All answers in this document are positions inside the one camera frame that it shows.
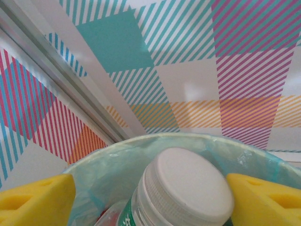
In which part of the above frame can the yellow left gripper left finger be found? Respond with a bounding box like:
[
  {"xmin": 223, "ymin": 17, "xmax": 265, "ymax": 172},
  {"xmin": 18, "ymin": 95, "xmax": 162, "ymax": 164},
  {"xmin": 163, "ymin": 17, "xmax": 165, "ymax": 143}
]
[{"xmin": 0, "ymin": 173, "xmax": 76, "ymax": 226}]

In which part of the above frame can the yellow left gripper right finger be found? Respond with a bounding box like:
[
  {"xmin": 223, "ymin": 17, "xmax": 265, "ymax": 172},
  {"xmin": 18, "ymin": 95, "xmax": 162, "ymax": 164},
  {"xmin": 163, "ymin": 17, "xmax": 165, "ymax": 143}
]
[{"xmin": 225, "ymin": 173, "xmax": 301, "ymax": 226}]

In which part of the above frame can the white cap green label bottle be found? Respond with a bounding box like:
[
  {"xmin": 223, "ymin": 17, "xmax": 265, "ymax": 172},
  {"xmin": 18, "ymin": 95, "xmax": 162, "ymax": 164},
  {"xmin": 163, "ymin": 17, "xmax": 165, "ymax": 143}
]
[{"xmin": 94, "ymin": 147, "xmax": 236, "ymax": 226}]

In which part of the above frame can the blue plastic bin liner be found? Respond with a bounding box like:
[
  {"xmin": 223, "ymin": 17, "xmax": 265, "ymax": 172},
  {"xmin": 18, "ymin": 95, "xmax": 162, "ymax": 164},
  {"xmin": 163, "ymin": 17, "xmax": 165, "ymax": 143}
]
[{"xmin": 63, "ymin": 133, "xmax": 301, "ymax": 226}]

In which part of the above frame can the small red cap clear bottle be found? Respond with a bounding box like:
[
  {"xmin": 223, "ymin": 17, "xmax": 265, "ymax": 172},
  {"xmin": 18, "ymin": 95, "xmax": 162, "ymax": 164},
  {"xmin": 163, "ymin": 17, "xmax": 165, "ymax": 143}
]
[{"xmin": 100, "ymin": 206, "xmax": 118, "ymax": 219}]

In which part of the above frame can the aluminium corner post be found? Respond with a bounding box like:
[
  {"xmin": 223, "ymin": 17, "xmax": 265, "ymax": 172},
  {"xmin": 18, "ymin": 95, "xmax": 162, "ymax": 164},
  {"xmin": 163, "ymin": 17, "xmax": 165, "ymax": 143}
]
[{"xmin": 0, "ymin": 0, "xmax": 130, "ymax": 144}]

